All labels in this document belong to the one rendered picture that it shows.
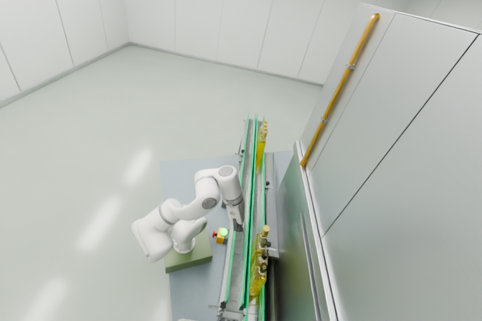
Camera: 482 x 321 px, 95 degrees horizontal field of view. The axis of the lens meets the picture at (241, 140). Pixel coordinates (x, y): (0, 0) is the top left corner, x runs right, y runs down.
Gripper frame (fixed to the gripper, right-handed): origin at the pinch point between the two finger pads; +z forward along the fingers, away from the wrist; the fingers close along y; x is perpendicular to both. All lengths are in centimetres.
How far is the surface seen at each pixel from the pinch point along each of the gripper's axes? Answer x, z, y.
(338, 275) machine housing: -33.1, -0.3, -19.2
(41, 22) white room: 341, -80, 309
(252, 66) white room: 41, 116, 578
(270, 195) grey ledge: -8, 52, 57
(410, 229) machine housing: -44, -30, -23
